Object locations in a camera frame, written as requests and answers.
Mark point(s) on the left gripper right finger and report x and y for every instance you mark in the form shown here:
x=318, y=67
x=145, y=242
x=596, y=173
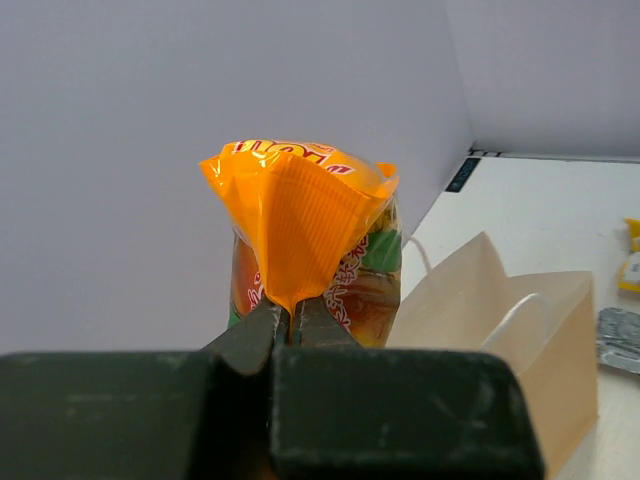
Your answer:
x=343, y=411

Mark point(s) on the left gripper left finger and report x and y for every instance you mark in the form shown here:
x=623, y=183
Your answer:
x=142, y=415

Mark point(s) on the orange gummy snack bag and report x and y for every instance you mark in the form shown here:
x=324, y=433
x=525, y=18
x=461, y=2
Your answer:
x=310, y=221

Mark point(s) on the brown paper bag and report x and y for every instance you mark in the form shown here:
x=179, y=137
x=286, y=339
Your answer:
x=542, y=325

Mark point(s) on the silver foil snack packet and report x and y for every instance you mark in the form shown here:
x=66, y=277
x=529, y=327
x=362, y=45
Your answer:
x=618, y=339

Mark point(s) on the yellow snack bar packet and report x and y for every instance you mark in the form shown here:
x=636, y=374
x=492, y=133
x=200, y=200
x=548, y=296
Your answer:
x=628, y=277

